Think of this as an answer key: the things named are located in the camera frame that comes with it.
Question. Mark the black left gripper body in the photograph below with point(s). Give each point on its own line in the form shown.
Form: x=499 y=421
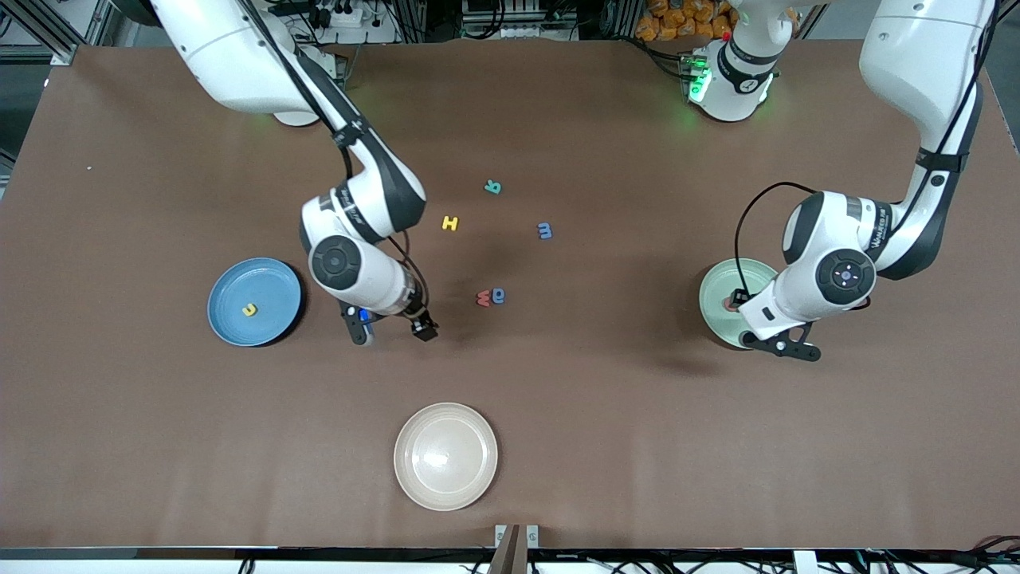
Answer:
x=739 y=300

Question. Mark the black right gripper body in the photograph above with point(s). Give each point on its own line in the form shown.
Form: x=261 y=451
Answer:
x=420 y=320

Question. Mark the red foam letter w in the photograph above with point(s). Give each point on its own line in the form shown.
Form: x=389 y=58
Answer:
x=484 y=299

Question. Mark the blue foam letter a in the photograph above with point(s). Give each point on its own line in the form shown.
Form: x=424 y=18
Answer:
x=499 y=296

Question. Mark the yellow foam letter H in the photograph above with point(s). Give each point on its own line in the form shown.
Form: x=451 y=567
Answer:
x=450 y=223

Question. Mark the teal foam letter R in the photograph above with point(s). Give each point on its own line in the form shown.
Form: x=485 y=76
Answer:
x=493 y=187

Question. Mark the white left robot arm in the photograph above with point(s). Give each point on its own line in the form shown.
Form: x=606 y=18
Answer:
x=916 y=48

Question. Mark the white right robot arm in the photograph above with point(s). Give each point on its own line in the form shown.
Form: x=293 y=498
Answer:
x=239 y=56

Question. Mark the green plate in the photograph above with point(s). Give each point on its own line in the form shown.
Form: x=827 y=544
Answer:
x=717 y=315

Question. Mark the beige plate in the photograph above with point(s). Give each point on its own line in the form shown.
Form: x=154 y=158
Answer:
x=445 y=456

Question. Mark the blue plate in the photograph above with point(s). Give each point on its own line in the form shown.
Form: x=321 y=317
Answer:
x=271 y=287

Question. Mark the blue foam letter m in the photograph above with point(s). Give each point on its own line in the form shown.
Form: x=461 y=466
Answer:
x=545 y=230

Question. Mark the orange packets pile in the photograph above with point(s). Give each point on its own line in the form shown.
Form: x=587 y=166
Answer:
x=685 y=20

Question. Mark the white power strip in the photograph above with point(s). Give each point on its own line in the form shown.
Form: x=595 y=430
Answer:
x=343 y=14

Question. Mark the grey equipment rack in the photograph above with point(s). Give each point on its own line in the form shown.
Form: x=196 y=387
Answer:
x=518 y=20

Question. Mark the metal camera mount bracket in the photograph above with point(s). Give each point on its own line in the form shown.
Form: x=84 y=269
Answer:
x=516 y=542

